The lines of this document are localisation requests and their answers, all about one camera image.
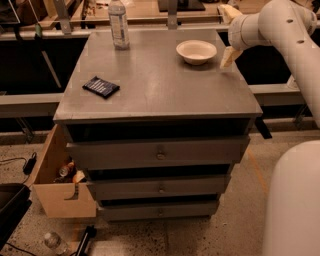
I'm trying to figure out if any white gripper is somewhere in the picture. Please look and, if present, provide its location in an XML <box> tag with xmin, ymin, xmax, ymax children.
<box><xmin>218</xmin><ymin>4</ymin><xmax>270</xmax><ymax>69</ymax></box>

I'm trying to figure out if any white paper bowl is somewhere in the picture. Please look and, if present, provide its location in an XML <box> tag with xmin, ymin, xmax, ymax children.
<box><xmin>176</xmin><ymin>40</ymin><xmax>217</xmax><ymax>65</ymax></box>

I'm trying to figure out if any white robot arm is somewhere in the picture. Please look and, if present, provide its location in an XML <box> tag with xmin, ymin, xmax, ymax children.
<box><xmin>219</xmin><ymin>0</ymin><xmax>320</xmax><ymax>256</ymax></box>

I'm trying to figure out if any dark blue rxbar wrapper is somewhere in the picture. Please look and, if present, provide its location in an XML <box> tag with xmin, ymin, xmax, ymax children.
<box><xmin>82</xmin><ymin>76</ymin><xmax>120</xmax><ymax>99</ymax></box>

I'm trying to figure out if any clear plastic water bottle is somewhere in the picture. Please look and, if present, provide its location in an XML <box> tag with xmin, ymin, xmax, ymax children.
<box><xmin>108</xmin><ymin>0</ymin><xmax>130</xmax><ymax>50</ymax></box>

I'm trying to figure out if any top grey drawer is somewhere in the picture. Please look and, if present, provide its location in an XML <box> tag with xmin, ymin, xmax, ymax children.
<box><xmin>67</xmin><ymin>136</ymin><xmax>250</xmax><ymax>170</ymax></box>

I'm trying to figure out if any grey drawer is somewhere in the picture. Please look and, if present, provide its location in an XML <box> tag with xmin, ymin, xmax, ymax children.
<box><xmin>67</xmin><ymin>136</ymin><xmax>250</xmax><ymax>170</ymax></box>
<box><xmin>99</xmin><ymin>200</ymin><xmax>219</xmax><ymax>222</ymax></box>
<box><xmin>87</xmin><ymin>175</ymin><xmax>230</xmax><ymax>201</ymax></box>

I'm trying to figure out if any grey drawer cabinet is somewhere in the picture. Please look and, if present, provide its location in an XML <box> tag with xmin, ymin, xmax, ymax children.
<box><xmin>54</xmin><ymin>29</ymin><xmax>262</xmax><ymax>210</ymax></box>

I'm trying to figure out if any middle grey drawer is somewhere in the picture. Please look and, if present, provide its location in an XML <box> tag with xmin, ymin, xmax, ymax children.
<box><xmin>87</xmin><ymin>175</ymin><xmax>230</xmax><ymax>201</ymax></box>

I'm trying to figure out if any bottom grey drawer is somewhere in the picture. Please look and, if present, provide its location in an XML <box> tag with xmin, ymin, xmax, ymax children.
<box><xmin>99</xmin><ymin>200</ymin><xmax>219</xmax><ymax>222</ymax></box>

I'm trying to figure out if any bottle inside wooden box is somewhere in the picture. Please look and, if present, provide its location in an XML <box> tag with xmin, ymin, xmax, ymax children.
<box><xmin>59</xmin><ymin>161</ymin><xmax>75</xmax><ymax>177</ymax></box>

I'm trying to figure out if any open wooden box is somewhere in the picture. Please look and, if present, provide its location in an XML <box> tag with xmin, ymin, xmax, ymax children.
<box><xmin>32</xmin><ymin>125</ymin><xmax>96</xmax><ymax>218</ymax></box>

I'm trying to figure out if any black power adapter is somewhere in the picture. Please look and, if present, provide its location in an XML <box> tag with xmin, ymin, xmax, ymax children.
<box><xmin>23</xmin><ymin>152</ymin><xmax>37</xmax><ymax>175</ymax></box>

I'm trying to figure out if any black tool on floor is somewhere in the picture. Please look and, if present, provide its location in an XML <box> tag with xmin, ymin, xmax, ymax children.
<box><xmin>75</xmin><ymin>226</ymin><xmax>97</xmax><ymax>256</ymax></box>

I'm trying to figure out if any plastic bottle on floor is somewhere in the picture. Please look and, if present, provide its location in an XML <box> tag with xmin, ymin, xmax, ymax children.
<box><xmin>44</xmin><ymin>232</ymin><xmax>69</xmax><ymax>256</ymax></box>

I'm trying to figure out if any black bin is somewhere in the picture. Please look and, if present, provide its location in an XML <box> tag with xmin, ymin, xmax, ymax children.
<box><xmin>0</xmin><ymin>183</ymin><xmax>32</xmax><ymax>250</ymax></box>

